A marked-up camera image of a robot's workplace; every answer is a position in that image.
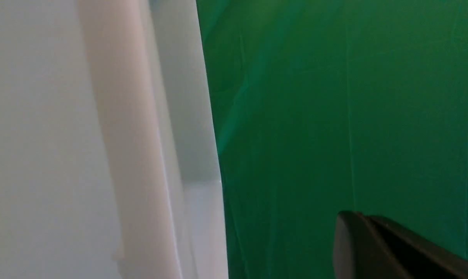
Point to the large white plastic tub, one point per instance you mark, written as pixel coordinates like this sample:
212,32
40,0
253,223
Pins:
108,160

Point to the green backdrop cloth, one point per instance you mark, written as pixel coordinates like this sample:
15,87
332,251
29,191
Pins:
321,106

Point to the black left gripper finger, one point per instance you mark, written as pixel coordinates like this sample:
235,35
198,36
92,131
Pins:
376,247

